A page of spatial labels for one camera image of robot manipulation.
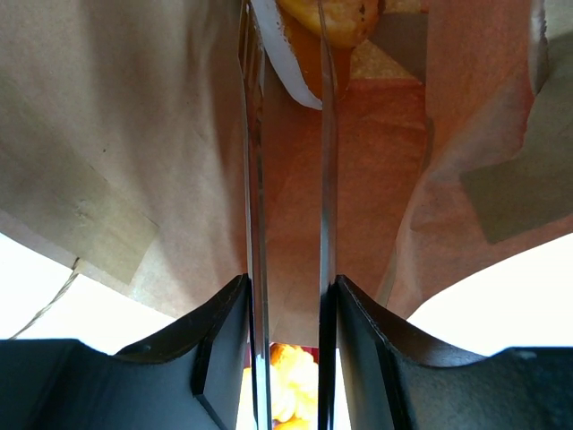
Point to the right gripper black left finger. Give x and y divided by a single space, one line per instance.
187 375

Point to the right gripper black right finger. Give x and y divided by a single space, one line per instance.
373 342

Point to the twisted orange fake bread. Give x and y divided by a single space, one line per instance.
294 379

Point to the red brown paper bag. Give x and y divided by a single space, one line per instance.
122 143

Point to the fake baguette bread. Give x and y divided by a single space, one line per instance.
291 35

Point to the metal kitchen tongs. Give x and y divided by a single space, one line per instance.
252 56

